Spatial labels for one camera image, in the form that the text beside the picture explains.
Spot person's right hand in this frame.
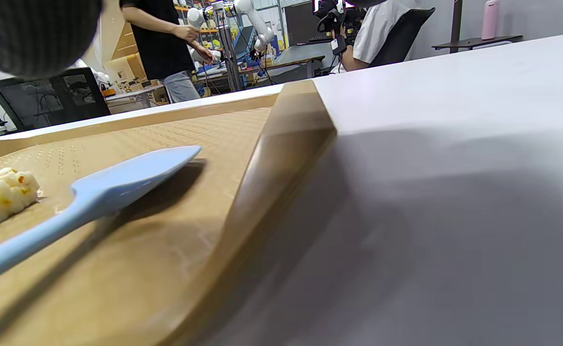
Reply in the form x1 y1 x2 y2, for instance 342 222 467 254
0 0 104 80

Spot white puffed rice cake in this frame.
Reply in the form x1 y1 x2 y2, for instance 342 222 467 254
0 167 40 236

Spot light blue dessert shovel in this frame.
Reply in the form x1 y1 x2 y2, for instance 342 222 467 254
0 146 202 290

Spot dark side table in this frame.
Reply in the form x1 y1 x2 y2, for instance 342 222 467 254
432 0 523 53

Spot pink bottle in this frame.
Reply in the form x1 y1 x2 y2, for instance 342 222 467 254
482 0 499 40

